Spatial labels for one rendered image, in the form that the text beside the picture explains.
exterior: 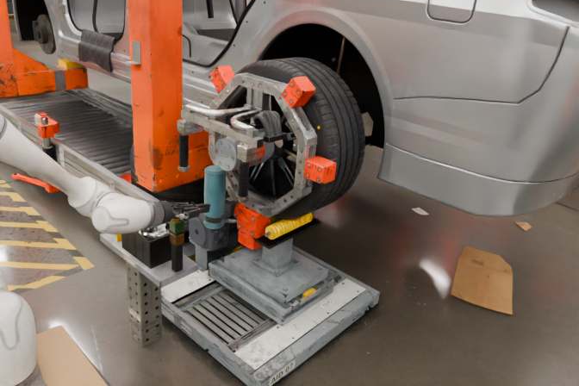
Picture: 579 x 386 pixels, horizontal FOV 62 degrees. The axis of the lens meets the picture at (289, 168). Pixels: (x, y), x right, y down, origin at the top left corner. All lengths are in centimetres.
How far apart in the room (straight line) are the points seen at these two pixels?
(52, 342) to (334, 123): 117
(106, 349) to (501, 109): 178
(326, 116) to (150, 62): 78
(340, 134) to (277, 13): 71
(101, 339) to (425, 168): 152
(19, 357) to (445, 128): 149
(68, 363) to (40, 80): 273
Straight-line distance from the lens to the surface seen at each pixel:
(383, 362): 227
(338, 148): 181
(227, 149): 182
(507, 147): 179
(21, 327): 146
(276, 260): 226
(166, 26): 214
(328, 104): 181
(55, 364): 166
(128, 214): 149
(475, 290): 286
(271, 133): 167
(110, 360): 223
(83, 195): 158
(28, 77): 402
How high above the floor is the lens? 151
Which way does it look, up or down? 22 degrees down
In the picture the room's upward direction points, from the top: 5 degrees clockwise
